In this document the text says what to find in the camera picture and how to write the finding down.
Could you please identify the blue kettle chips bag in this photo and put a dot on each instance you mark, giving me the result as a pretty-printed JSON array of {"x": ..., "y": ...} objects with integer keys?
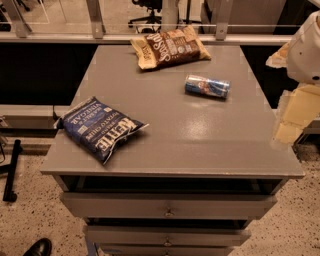
[{"x": 97, "y": 127}]

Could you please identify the black shoe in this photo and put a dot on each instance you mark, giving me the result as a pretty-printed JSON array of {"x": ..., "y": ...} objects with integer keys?
[{"x": 43, "y": 247}]

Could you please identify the brown sunchips bag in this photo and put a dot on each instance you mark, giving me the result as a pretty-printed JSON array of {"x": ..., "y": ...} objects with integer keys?
[{"x": 169, "y": 48}]

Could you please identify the top grey drawer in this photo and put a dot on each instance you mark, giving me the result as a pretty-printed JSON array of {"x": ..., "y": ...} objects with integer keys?
[{"x": 168, "y": 206}]

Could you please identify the black office chair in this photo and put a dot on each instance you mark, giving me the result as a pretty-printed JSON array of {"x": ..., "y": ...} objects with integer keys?
[{"x": 152, "y": 18}]

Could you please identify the grey drawer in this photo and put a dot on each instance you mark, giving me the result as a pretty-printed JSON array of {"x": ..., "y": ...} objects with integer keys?
[
  {"x": 168, "y": 206},
  {"x": 167, "y": 237}
]

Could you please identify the grey drawer cabinet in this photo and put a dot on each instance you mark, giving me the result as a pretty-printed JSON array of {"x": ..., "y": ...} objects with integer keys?
[{"x": 193, "y": 144}]

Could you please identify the black metal stand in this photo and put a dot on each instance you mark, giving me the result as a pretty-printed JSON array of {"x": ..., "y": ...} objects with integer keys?
[{"x": 9, "y": 195}]

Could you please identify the blue silver redbull can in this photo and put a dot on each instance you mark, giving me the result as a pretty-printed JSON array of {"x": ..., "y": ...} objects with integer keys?
[{"x": 206, "y": 86}]

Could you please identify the middle grey drawer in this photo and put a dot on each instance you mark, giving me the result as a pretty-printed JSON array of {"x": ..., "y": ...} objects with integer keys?
[{"x": 167, "y": 237}]

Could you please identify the metal railing frame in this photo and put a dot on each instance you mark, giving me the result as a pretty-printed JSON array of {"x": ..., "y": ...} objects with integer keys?
[{"x": 85, "y": 21}]

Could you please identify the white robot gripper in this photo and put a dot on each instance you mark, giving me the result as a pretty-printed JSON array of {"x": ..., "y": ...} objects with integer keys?
[{"x": 305, "y": 56}]

